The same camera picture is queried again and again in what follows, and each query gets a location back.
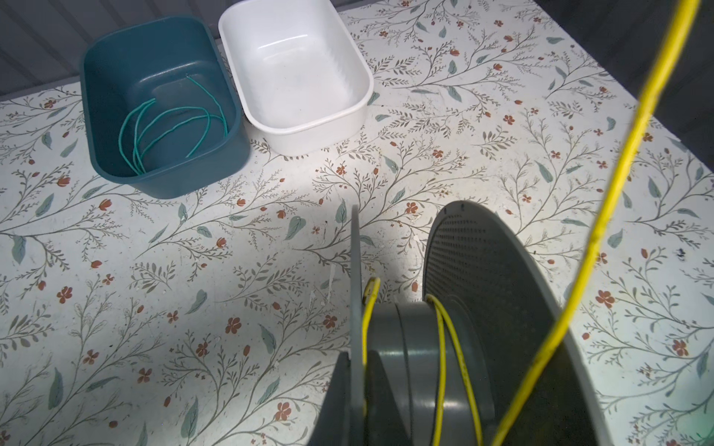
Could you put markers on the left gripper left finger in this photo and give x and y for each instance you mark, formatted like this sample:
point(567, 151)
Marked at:
point(333, 423)

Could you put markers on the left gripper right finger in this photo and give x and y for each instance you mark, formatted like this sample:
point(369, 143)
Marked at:
point(384, 425)

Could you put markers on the grey foam spool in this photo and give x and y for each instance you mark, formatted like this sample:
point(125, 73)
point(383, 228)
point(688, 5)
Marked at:
point(455, 357)

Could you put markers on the white plastic tray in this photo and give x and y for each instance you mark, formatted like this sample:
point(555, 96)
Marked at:
point(302, 81)

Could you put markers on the teal plastic tray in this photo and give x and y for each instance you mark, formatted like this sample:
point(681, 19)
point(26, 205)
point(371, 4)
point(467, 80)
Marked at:
point(160, 111)

